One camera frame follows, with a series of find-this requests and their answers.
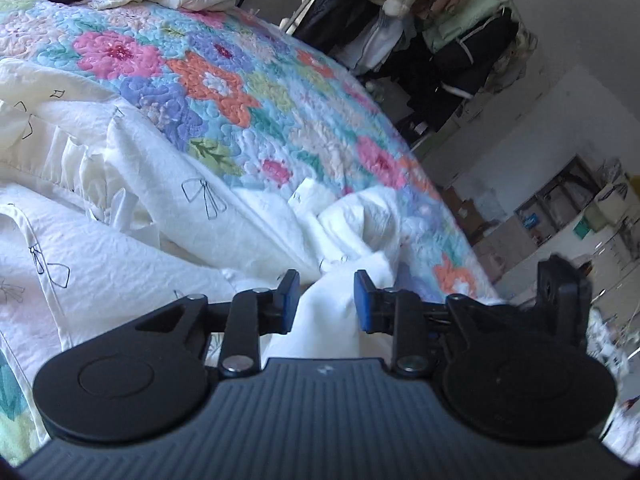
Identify white bow print dress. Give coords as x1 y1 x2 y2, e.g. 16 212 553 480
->
1 58 400 376

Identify hanging clothes on white rack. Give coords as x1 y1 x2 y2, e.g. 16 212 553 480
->
289 0 538 145

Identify colourful floral quilt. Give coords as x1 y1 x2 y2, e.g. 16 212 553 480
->
1 0 496 465

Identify cluttered storage shelf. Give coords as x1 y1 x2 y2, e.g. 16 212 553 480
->
445 156 639 300

